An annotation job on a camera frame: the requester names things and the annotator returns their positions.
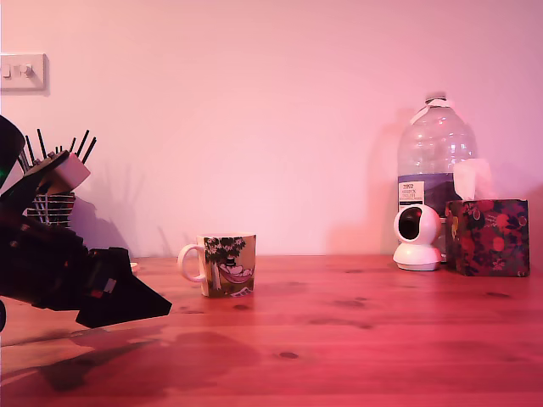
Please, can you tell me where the illustrated ceramic mug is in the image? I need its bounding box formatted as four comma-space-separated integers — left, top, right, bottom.
176, 231, 259, 299

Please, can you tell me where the large clear water bottle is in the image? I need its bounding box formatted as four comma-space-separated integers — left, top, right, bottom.
396, 90, 479, 262

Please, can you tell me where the white tissue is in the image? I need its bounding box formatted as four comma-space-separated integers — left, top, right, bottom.
451, 158, 494, 201

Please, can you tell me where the floral tissue box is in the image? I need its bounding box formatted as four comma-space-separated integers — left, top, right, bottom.
444, 198, 531, 279

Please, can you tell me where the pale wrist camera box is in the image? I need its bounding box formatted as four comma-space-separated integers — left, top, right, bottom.
20, 148, 92, 192

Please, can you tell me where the white wall light switch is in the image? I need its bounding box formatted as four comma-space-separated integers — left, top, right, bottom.
0, 53, 48, 93

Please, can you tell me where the small white round camera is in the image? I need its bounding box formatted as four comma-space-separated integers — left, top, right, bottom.
392, 203, 443, 272

